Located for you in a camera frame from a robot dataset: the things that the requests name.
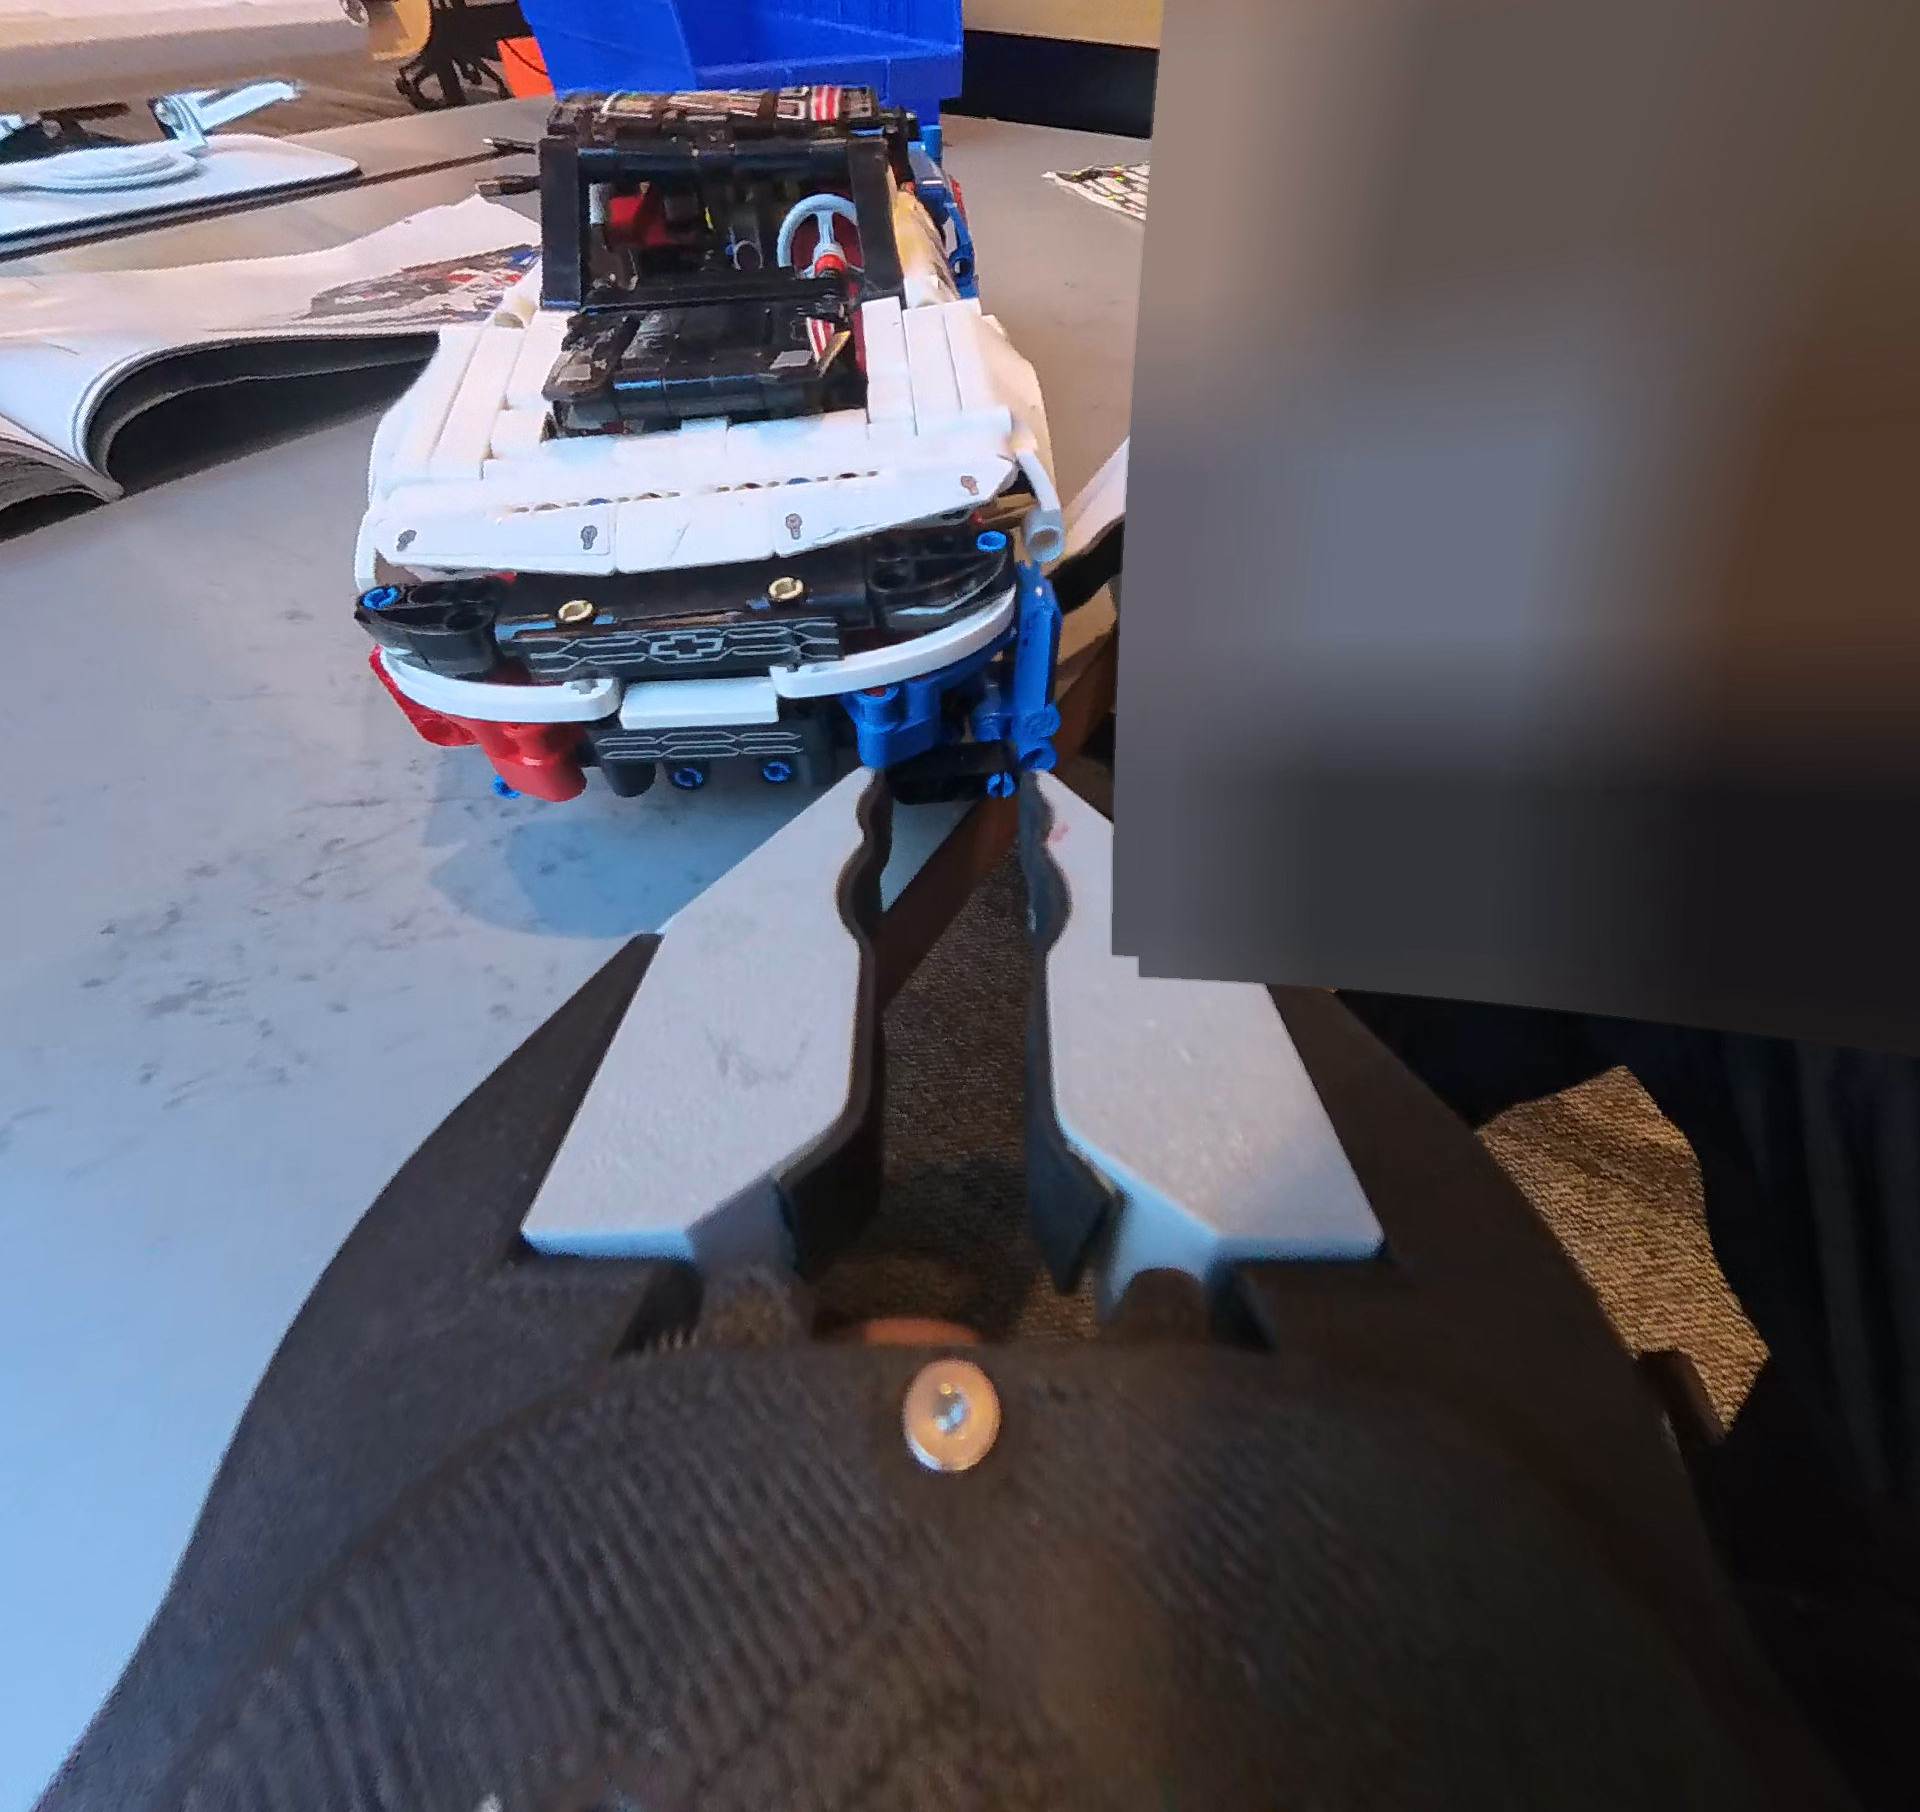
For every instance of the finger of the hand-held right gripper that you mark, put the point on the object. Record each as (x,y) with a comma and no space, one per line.
(1107,514)

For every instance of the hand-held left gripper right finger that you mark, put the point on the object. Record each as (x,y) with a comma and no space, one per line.
(1200,1136)

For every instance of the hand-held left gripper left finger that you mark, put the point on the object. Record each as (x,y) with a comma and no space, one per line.
(720,1092)

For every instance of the toy brick race car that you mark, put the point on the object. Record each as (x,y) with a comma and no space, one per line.
(720,493)

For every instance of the grey desk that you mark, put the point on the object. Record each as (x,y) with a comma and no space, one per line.
(227,943)

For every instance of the sticker sheet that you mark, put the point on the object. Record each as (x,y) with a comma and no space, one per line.
(1102,193)

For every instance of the background table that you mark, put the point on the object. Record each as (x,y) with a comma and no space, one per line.
(1066,27)

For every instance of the person's legs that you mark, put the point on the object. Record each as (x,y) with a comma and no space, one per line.
(1800,1243)

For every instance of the orange object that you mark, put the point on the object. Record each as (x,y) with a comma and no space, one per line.
(520,66)

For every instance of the open instruction booklet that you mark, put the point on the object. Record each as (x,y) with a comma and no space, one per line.
(227,326)

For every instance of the white stand base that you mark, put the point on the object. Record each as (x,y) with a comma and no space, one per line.
(227,170)

